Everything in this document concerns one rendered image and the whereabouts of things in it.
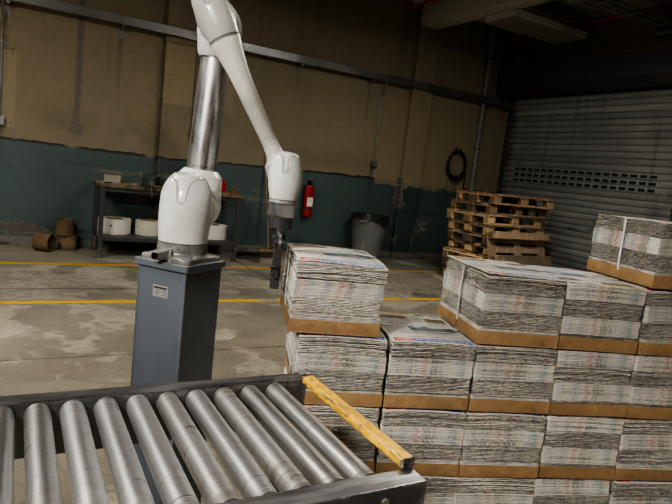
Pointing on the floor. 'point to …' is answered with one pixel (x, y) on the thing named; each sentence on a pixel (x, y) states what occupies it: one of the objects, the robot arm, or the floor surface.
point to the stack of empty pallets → (474, 230)
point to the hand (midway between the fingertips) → (274, 277)
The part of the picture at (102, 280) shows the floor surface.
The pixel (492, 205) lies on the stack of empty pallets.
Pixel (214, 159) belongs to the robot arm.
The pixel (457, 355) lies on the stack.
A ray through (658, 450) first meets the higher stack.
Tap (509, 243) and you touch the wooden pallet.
